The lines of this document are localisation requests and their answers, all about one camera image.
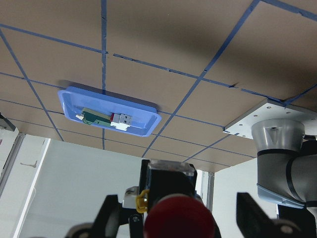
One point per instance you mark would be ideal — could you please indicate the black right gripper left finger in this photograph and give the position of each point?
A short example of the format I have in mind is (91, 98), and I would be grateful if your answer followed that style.
(106, 223)

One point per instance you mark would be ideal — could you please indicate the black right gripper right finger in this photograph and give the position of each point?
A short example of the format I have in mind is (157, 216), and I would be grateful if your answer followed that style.
(252, 221)

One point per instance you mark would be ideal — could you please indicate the red emergency stop button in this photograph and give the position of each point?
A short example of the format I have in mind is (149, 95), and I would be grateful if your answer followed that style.
(174, 210)

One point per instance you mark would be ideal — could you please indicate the white red circuit breaker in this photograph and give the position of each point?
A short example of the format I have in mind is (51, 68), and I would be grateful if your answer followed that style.
(120, 121)

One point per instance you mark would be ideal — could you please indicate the green terminal block module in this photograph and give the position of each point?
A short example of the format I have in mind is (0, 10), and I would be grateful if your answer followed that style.
(92, 117)

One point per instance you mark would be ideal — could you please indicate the blue plastic tray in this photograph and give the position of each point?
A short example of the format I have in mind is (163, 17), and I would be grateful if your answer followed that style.
(144, 118)

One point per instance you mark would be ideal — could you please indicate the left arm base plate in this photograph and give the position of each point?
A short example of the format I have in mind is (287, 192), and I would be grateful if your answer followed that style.
(269, 109)

